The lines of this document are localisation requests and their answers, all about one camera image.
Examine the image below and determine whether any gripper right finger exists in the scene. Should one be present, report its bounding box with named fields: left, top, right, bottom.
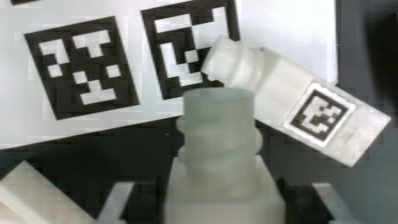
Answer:
left=277, top=179, right=333, bottom=224

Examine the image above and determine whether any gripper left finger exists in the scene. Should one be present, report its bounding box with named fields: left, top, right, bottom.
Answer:
left=95, top=181, right=163, bottom=224

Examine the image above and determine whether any white leg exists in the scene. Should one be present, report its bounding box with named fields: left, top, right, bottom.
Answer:
left=200, top=37, right=390, bottom=166
left=163, top=88, right=285, bottom=224

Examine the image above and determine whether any white square tabletop part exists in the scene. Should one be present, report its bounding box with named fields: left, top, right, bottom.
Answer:
left=0, top=162, right=94, bottom=224

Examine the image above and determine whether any white sheet with tags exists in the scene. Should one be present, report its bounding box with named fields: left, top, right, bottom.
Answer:
left=0, top=0, right=337, bottom=150

